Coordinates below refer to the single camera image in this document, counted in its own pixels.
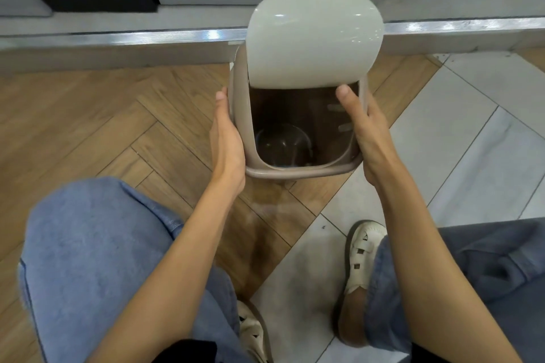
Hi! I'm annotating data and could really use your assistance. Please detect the person's white sandal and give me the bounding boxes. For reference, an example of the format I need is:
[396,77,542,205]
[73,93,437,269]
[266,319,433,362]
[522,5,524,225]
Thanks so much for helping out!
[235,300,273,363]
[332,220,389,348]

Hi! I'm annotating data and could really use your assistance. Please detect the pale grey bin swing lid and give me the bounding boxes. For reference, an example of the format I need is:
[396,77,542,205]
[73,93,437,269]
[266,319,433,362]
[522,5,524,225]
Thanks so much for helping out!
[247,0,385,89]

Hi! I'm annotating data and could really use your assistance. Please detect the person's right white sandal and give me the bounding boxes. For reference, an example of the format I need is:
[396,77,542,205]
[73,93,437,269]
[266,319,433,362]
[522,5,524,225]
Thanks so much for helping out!
[332,220,389,348]

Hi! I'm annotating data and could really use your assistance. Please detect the person's left white sandal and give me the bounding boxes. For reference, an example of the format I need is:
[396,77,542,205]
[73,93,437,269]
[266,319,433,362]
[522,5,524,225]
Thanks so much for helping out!
[235,300,273,363]

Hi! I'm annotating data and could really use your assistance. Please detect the person's right forearm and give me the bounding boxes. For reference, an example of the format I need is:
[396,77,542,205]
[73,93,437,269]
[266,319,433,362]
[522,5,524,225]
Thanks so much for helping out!
[370,161,528,363]

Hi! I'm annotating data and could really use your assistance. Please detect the person's right hand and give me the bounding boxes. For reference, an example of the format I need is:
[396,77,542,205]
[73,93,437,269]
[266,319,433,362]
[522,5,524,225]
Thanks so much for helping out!
[336,85,404,190]

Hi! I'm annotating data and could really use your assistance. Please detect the person's left hand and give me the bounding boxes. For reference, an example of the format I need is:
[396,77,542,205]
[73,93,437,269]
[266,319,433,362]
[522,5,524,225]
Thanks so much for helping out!
[209,87,247,196]

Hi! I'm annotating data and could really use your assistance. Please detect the person's black shirt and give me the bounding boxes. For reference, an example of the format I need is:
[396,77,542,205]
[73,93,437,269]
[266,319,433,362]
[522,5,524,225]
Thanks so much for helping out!
[164,338,230,363]

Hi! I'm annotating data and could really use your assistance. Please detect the beige plastic trash bin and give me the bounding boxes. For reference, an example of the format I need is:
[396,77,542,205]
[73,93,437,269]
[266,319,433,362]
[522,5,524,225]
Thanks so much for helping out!
[227,41,370,180]

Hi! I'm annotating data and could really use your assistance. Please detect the person's left forearm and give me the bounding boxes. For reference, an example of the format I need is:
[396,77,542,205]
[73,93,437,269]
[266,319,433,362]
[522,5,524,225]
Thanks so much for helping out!
[87,165,245,363]

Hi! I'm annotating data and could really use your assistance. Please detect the person's blue jeans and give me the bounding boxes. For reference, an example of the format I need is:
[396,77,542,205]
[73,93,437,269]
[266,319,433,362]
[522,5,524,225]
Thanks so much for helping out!
[18,177,545,363]

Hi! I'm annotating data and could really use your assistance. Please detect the silver metal door threshold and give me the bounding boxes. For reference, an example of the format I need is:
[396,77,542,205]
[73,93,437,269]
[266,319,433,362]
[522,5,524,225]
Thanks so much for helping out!
[0,16,545,50]

